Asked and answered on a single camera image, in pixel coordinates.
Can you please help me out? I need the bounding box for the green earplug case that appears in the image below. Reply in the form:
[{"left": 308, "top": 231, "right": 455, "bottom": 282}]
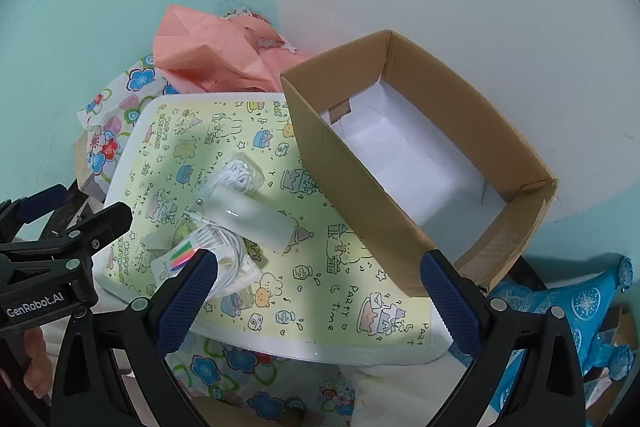
[{"left": 170, "top": 219, "right": 199, "bottom": 243}]

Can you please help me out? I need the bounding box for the white cable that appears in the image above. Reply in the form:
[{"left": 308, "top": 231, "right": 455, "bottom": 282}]
[{"left": 185, "top": 202, "right": 266, "bottom": 298}]

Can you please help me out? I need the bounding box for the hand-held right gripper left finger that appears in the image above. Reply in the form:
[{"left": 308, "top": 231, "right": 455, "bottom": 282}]
[{"left": 50, "top": 248, "right": 219, "bottom": 427}]

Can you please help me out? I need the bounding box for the blue patterned package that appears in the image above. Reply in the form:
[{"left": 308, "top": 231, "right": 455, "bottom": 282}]
[{"left": 487, "top": 254, "right": 636, "bottom": 427}]

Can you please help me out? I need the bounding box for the brown cardboard box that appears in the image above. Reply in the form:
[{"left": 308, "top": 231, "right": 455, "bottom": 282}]
[{"left": 280, "top": 29, "right": 559, "bottom": 299}]

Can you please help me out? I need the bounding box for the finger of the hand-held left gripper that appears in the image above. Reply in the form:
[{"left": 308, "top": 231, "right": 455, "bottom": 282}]
[
  {"left": 0, "top": 184, "right": 83, "bottom": 244},
  {"left": 0, "top": 201, "right": 134, "bottom": 269}
]

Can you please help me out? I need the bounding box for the cream white blanket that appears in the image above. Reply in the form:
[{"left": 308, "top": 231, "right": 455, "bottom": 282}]
[{"left": 345, "top": 354, "right": 473, "bottom": 427}]

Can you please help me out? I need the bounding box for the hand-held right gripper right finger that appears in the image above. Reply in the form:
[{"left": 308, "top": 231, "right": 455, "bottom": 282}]
[{"left": 420, "top": 249, "right": 586, "bottom": 427}]

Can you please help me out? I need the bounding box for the pink tissue paper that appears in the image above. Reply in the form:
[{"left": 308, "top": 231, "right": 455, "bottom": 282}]
[{"left": 151, "top": 4, "right": 314, "bottom": 96}]

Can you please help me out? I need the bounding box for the person's left hand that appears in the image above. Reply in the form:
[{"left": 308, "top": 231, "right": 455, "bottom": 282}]
[{"left": 20, "top": 327, "right": 57, "bottom": 404}]

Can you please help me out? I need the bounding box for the colourful sticky tab pack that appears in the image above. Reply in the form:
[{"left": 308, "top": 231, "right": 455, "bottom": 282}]
[{"left": 150, "top": 244, "right": 199, "bottom": 283}]

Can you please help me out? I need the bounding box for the floral print cloth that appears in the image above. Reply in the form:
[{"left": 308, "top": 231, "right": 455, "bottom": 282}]
[{"left": 77, "top": 54, "right": 361, "bottom": 427}]

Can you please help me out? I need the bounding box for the white cotton pads packet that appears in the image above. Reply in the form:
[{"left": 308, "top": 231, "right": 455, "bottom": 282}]
[{"left": 200, "top": 184, "right": 296, "bottom": 254}]

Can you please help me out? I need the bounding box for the yellow cartoon print board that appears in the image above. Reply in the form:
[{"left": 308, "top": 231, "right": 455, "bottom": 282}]
[{"left": 92, "top": 92, "right": 452, "bottom": 366}]

